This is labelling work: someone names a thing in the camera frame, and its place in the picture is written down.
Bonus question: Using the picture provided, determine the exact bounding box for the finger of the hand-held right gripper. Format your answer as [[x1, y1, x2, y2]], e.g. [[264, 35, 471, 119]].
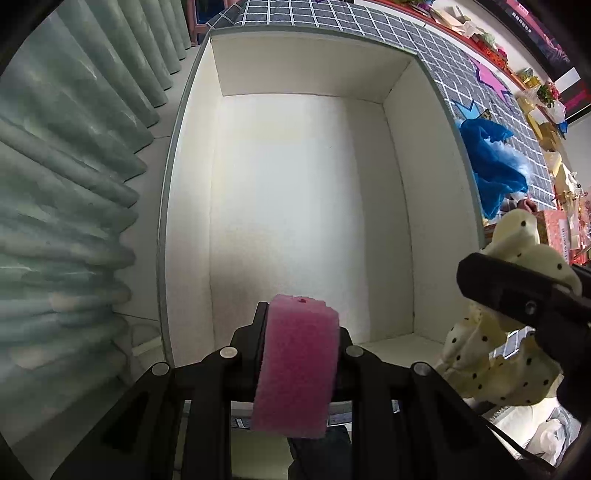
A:
[[456, 251, 591, 330]]

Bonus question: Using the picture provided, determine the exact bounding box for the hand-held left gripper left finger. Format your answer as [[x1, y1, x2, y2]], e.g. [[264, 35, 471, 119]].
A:
[[51, 302, 269, 480]]

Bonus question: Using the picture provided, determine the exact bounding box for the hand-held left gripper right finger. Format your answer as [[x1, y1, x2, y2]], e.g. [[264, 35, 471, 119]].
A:
[[330, 327, 561, 480]]

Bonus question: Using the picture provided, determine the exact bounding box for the bright pink sponge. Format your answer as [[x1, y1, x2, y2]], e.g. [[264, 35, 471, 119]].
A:
[[250, 294, 341, 438]]

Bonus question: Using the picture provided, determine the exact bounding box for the cream polka dot cloth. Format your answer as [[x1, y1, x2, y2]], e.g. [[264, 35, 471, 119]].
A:
[[434, 209, 583, 409]]

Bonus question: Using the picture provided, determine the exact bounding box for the blue mesh cloth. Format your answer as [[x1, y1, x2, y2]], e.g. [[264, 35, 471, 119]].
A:
[[455, 117, 529, 217]]

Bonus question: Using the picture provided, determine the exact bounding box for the white storage box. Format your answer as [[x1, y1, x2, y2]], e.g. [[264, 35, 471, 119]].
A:
[[157, 28, 486, 416]]

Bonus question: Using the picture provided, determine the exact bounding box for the cream cushion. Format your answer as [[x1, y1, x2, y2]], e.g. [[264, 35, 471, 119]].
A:
[[485, 397, 583, 467]]

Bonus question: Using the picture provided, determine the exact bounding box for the dark cloth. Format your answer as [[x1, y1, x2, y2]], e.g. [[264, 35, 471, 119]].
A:
[[287, 425, 365, 480]]

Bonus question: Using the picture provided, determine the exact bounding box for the light blue fluffy cloth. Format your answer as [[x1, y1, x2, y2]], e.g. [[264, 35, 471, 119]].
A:
[[496, 138, 532, 178]]

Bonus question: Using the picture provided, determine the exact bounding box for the pile of cream paper bags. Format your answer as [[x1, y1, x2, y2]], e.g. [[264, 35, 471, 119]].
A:
[[545, 152, 583, 197]]

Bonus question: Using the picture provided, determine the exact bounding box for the red flower plant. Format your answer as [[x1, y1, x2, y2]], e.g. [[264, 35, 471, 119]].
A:
[[536, 82, 560, 108]]

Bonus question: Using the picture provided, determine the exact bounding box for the grey checked bedsheet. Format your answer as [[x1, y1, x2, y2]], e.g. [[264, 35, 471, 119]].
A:
[[217, 0, 557, 363]]

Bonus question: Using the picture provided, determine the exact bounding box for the green curtain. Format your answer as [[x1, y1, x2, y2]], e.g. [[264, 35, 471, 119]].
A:
[[0, 0, 195, 462]]

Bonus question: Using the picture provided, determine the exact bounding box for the red long shelf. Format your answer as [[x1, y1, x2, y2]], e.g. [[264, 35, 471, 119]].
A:
[[392, 0, 527, 90]]

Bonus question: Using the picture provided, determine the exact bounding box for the black cable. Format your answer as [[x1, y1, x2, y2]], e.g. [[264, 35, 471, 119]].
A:
[[480, 413, 555, 464]]

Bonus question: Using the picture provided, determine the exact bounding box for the wall poster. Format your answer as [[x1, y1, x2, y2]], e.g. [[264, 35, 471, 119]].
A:
[[478, 0, 591, 123]]

